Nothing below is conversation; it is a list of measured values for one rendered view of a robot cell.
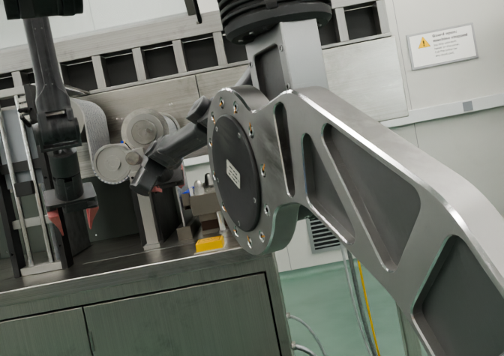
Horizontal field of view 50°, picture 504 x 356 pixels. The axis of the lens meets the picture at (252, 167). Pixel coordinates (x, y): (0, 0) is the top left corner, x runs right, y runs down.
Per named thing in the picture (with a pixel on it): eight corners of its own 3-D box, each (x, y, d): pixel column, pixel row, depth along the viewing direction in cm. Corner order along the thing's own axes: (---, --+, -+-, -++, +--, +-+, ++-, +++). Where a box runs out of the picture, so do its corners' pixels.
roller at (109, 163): (97, 185, 167) (89, 148, 167) (118, 179, 193) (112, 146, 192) (135, 178, 167) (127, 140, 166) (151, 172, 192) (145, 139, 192)
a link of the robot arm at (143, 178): (185, 156, 138) (157, 138, 135) (166, 194, 133) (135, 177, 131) (170, 165, 148) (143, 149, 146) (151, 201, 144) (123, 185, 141)
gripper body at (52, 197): (44, 198, 117) (38, 169, 113) (92, 188, 121) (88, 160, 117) (48, 213, 112) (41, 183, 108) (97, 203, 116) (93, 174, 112)
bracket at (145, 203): (143, 251, 161) (123, 151, 159) (148, 246, 168) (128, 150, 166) (160, 247, 161) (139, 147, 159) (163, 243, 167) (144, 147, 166)
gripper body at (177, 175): (184, 183, 151) (178, 171, 144) (148, 189, 151) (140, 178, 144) (181, 163, 154) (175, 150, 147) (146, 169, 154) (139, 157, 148)
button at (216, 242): (196, 253, 141) (195, 244, 141) (199, 247, 148) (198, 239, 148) (223, 248, 141) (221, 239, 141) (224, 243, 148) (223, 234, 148)
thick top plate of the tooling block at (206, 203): (193, 216, 164) (189, 196, 163) (205, 200, 204) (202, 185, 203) (244, 206, 163) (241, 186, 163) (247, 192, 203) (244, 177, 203)
